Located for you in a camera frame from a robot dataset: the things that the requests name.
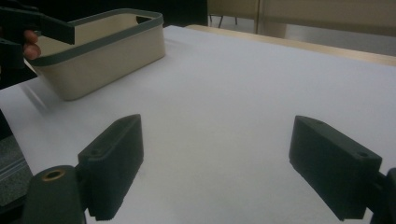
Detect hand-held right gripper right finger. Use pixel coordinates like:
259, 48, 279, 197
288, 115, 383, 222

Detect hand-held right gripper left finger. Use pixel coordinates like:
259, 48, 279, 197
77, 114, 145, 222

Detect beige basket with grey rim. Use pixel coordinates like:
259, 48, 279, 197
26, 7, 166, 102

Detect chair legs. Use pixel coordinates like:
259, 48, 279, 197
208, 14, 238, 29

